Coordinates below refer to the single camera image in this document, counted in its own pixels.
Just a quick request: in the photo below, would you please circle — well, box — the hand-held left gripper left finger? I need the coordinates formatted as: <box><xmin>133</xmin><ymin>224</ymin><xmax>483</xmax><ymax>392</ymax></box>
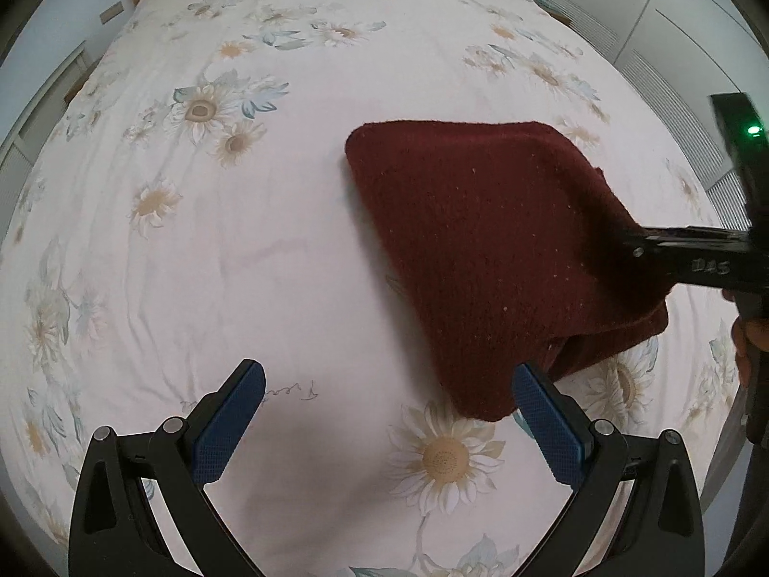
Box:
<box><xmin>69</xmin><ymin>359</ymin><xmax>268</xmax><ymax>577</ymax></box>

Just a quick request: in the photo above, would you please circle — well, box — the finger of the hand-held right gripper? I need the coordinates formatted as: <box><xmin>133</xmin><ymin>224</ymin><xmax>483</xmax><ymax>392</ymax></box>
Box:
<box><xmin>621</xmin><ymin>238</ymin><xmax>753</xmax><ymax>290</ymax></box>
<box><xmin>638</xmin><ymin>225</ymin><xmax>753</xmax><ymax>241</ymax></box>

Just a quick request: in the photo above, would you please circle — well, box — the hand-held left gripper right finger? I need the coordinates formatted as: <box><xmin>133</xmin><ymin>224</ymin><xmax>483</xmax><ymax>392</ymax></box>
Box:
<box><xmin>510</xmin><ymin>362</ymin><xmax>705</xmax><ymax>577</ymax></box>

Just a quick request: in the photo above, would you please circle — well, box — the dark red knit sweater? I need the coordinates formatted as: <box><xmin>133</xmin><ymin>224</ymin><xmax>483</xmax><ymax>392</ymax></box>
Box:
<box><xmin>345</xmin><ymin>120</ymin><xmax>670</xmax><ymax>425</ymax></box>

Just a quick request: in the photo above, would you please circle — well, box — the person's right hand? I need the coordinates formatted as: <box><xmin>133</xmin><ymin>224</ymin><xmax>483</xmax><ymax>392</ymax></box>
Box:
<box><xmin>722</xmin><ymin>288</ymin><xmax>759</xmax><ymax>389</ymax></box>

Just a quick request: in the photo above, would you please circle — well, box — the floral bed sheet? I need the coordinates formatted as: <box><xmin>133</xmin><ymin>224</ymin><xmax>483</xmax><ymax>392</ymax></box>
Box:
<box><xmin>0</xmin><ymin>0</ymin><xmax>746</xmax><ymax>577</ymax></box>

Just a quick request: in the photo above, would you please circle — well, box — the white wardrobe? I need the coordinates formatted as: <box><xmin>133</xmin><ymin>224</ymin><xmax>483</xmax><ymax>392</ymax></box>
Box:
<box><xmin>537</xmin><ymin>0</ymin><xmax>769</xmax><ymax>193</ymax></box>

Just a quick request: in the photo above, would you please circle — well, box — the person's dark clothing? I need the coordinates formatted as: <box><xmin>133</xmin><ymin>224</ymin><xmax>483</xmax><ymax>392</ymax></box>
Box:
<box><xmin>724</xmin><ymin>441</ymin><xmax>769</xmax><ymax>577</ymax></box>

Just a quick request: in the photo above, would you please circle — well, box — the white panel door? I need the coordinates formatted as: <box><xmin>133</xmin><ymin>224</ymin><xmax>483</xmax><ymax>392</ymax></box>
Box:
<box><xmin>0</xmin><ymin>41</ymin><xmax>91</xmax><ymax>163</ymax></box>

